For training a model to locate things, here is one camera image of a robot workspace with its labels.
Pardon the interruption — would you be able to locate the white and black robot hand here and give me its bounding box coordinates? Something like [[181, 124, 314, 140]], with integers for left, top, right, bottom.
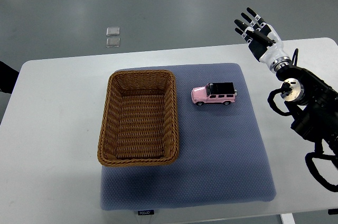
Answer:
[[234, 7, 292, 73]]

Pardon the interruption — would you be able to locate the pink toy car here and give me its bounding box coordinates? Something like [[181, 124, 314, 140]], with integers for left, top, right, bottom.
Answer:
[[191, 82, 238, 106]]

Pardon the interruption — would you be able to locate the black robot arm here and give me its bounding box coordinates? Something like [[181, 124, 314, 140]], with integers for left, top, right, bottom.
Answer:
[[267, 50, 337, 192]]

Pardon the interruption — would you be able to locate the brown wicker basket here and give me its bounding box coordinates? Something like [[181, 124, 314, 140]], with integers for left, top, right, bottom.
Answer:
[[97, 70, 180, 167]]

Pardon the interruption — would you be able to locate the blue-grey cushion mat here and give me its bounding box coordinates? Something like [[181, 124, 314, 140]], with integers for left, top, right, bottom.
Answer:
[[101, 63, 276, 210]]

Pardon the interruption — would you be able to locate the upper floor socket plate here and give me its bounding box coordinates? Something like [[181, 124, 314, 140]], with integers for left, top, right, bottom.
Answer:
[[106, 26, 120, 36]]

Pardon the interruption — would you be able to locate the white table leg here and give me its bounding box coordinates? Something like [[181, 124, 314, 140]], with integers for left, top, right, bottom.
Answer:
[[280, 213, 295, 224]]

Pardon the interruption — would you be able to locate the person in dark clothing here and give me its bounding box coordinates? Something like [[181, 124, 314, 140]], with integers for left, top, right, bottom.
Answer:
[[0, 61, 19, 94]]

